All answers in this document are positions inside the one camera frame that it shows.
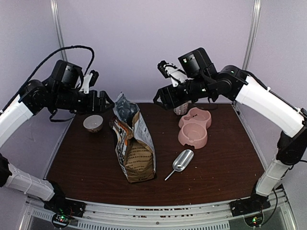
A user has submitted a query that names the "right aluminium wall post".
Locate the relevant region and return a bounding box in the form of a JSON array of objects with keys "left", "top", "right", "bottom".
[{"left": 242, "top": 0, "right": 261, "bottom": 70}]

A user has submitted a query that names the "floral mug yellow inside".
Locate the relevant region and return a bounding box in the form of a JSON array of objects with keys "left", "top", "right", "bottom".
[{"left": 173, "top": 101, "right": 191, "bottom": 115}]

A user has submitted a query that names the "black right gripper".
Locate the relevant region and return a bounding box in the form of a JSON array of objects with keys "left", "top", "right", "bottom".
[{"left": 154, "top": 76, "right": 213, "bottom": 110}]

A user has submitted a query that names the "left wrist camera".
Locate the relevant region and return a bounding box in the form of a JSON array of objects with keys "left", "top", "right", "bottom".
[{"left": 79, "top": 70, "right": 99, "bottom": 94}]

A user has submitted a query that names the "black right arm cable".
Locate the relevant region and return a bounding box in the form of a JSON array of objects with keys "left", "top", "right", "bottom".
[{"left": 260, "top": 158, "right": 307, "bottom": 225}]

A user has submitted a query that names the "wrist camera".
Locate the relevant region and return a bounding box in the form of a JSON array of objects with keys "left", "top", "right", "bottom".
[
  {"left": 157, "top": 47, "right": 214, "bottom": 88},
  {"left": 79, "top": 70, "right": 99, "bottom": 94}
]

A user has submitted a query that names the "aluminium front rail frame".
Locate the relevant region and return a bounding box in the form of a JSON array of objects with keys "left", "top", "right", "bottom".
[{"left": 23, "top": 188, "right": 295, "bottom": 230}]

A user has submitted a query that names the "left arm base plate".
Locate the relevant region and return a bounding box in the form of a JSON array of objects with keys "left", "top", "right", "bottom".
[{"left": 43, "top": 199, "right": 86, "bottom": 218}]

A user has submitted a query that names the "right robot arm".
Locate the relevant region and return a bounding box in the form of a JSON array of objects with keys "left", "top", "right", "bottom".
[{"left": 153, "top": 61, "right": 307, "bottom": 212}]

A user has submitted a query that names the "white ceramic bowl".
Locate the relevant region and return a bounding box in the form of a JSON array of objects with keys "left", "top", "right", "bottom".
[{"left": 83, "top": 115, "right": 103, "bottom": 133}]

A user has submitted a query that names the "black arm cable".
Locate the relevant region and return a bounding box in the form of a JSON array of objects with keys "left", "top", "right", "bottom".
[
  {"left": 260, "top": 158, "right": 307, "bottom": 225},
  {"left": 0, "top": 45, "right": 95, "bottom": 113}
]

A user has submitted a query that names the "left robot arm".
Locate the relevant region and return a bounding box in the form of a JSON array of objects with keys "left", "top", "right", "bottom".
[{"left": 0, "top": 60, "right": 114, "bottom": 213}]

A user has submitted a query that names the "aluminium wall post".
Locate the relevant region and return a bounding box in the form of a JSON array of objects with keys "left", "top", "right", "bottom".
[
  {"left": 50, "top": 0, "right": 65, "bottom": 48},
  {"left": 242, "top": 0, "right": 261, "bottom": 70}
]

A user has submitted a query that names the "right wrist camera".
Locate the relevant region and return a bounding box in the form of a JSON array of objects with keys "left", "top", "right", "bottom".
[{"left": 157, "top": 47, "right": 214, "bottom": 88}]

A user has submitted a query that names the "metal food scoop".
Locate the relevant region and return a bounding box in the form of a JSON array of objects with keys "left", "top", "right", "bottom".
[{"left": 165, "top": 149, "right": 194, "bottom": 181}]

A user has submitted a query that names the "left aluminium wall post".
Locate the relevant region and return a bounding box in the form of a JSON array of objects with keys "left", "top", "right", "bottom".
[{"left": 50, "top": 0, "right": 65, "bottom": 48}]

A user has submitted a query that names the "brown pet food bag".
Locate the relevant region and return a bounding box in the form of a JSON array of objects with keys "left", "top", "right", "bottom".
[{"left": 109, "top": 92, "right": 156, "bottom": 183}]

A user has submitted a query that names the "pink double pet bowl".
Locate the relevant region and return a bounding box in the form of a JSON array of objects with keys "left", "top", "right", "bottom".
[{"left": 178, "top": 107, "right": 212, "bottom": 149}]

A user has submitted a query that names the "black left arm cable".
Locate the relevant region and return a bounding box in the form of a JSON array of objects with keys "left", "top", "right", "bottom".
[{"left": 0, "top": 45, "right": 95, "bottom": 113}]

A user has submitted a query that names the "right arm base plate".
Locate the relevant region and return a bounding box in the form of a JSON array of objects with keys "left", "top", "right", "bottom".
[{"left": 229, "top": 197, "right": 271, "bottom": 217}]

